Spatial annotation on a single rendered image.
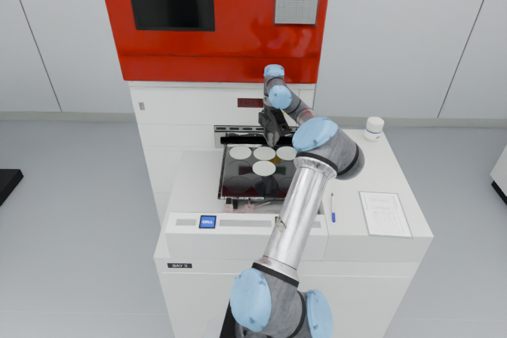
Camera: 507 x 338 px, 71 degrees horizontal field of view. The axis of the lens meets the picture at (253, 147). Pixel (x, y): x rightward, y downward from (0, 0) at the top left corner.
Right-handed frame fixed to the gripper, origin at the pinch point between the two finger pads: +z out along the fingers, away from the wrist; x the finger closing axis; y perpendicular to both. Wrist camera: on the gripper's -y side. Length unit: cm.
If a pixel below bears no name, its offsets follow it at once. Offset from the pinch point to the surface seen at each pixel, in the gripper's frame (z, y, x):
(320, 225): 3.9, -42.9, 6.3
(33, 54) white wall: 31, 242, 94
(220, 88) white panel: -17.8, 26.4, 11.9
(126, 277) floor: 99, 39, 73
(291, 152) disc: 9.1, 1.7, -11.6
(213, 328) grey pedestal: 18, -51, 51
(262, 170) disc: 9.3, -2.7, 6.1
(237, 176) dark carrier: 9.3, -1.1, 17.7
